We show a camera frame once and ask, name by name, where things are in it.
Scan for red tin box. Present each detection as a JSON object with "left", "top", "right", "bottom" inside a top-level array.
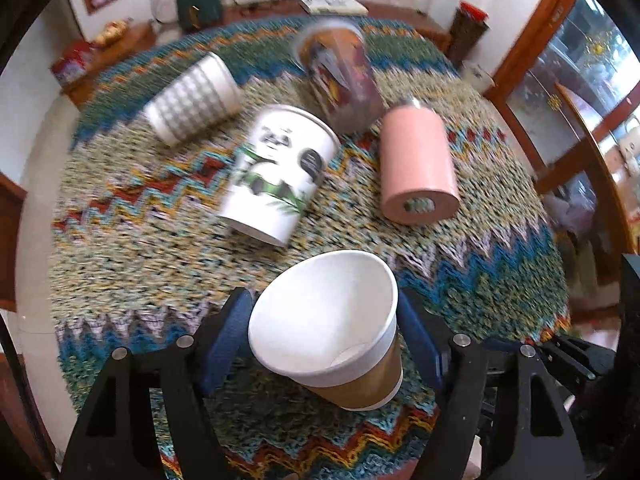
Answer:
[{"left": 50, "top": 41, "right": 96, "bottom": 88}]

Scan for paper cup with brown sleeve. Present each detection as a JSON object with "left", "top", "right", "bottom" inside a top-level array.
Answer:
[{"left": 248, "top": 250, "right": 404, "bottom": 412}]

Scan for wooden sideboard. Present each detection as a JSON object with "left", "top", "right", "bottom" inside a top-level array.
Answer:
[{"left": 62, "top": 0, "right": 451, "bottom": 107}]

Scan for white mug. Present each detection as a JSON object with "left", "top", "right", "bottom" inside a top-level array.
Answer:
[{"left": 460, "top": 60, "right": 496, "bottom": 92}]

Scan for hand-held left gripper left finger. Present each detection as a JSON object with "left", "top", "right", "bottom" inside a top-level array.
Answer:
[{"left": 59, "top": 287, "right": 256, "bottom": 480}]

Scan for white book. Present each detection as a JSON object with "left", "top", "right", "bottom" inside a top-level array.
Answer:
[{"left": 299, "top": 0, "right": 368, "bottom": 16}]

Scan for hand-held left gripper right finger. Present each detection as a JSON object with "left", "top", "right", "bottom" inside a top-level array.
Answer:
[{"left": 397, "top": 287, "right": 588, "bottom": 480}]

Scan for white textured cup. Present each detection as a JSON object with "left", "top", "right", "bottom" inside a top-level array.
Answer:
[{"left": 144, "top": 52, "right": 243, "bottom": 147}]

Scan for pink tumbler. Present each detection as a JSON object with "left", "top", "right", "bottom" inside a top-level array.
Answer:
[{"left": 378, "top": 100, "right": 461, "bottom": 225}]

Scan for dark jar with red lid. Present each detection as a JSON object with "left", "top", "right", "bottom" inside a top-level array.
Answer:
[{"left": 447, "top": 1, "right": 490, "bottom": 61}]

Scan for dark green appliance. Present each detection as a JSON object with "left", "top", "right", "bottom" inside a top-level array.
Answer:
[{"left": 175, "top": 0, "right": 223, "bottom": 31}]

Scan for colourful printed cup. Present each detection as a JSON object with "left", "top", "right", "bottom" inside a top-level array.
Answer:
[{"left": 291, "top": 17, "right": 386, "bottom": 135}]

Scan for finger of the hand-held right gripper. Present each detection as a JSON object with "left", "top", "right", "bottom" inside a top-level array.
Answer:
[{"left": 541, "top": 335, "right": 617, "bottom": 397}]

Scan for wooden glass door cabinet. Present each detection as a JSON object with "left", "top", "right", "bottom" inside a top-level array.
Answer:
[{"left": 482, "top": 0, "right": 640, "bottom": 311}]

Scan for wooden chair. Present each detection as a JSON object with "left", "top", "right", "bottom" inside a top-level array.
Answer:
[{"left": 554, "top": 82, "right": 626, "bottom": 281}]

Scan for white panda print cup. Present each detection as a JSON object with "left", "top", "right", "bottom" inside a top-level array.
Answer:
[{"left": 216, "top": 104, "right": 341, "bottom": 247}]

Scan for snack packets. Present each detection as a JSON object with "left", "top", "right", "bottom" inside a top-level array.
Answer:
[{"left": 92, "top": 19, "right": 135, "bottom": 46}]

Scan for zigzag woven tablecloth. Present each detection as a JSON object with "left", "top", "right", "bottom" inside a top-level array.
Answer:
[{"left": 49, "top": 14, "right": 572, "bottom": 480}]

